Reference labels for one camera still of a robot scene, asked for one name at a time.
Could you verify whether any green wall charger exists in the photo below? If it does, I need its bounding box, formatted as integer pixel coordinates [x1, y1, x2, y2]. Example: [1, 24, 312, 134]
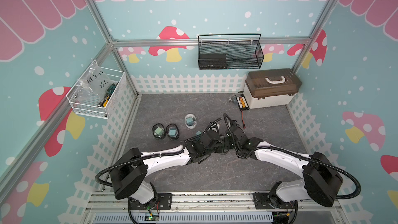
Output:
[154, 127, 164, 136]

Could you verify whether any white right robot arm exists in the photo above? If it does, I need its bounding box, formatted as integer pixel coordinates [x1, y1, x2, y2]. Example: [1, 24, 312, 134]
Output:
[227, 124, 343, 208]

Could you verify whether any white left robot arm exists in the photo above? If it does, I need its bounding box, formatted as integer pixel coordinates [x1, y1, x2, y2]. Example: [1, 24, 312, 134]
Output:
[109, 129, 226, 204]

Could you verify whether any red black charger lead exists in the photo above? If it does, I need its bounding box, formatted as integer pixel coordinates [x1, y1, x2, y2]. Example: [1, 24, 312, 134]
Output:
[240, 111, 246, 129]

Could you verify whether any black yellow battery charger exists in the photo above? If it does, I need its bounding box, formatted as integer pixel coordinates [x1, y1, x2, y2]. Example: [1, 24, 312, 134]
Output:
[235, 94, 250, 111]

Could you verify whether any brown lid storage box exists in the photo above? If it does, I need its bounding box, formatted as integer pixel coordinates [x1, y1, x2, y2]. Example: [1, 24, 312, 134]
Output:
[243, 68, 302, 109]

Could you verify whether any black box in basket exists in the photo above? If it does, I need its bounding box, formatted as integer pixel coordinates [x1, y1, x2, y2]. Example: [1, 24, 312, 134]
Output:
[198, 54, 227, 70]

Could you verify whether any green tool in basket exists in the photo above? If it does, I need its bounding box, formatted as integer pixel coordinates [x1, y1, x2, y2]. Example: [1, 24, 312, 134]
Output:
[97, 84, 117, 108]

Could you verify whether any clear labelled plastic bag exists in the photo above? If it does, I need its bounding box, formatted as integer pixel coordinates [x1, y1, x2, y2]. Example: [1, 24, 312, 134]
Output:
[75, 62, 113, 100]

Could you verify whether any black wire mesh wall basket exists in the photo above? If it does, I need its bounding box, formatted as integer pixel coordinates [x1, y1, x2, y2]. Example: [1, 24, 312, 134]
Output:
[198, 33, 264, 69]

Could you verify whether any white wire wall basket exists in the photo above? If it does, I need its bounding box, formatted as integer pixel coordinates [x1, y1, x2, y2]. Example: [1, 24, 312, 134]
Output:
[66, 61, 126, 119]

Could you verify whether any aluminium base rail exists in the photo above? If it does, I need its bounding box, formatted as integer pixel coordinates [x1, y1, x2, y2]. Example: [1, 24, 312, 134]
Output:
[83, 191, 299, 224]

